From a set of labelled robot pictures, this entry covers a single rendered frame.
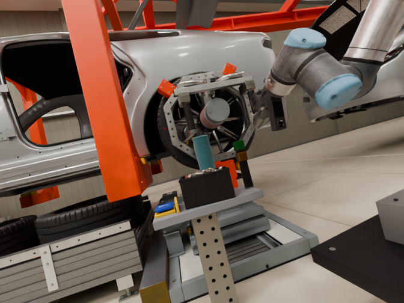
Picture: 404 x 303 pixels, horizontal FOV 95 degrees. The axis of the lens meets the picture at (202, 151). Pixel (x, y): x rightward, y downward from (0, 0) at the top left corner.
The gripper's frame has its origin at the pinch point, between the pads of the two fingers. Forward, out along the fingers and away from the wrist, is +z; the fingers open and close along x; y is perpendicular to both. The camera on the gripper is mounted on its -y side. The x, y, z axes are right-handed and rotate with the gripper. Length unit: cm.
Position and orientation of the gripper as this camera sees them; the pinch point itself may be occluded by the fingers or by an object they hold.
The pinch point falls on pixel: (257, 128)
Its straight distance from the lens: 80.8
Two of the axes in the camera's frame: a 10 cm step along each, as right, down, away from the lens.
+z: -1.2, 4.9, 8.6
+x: -9.4, 2.3, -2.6
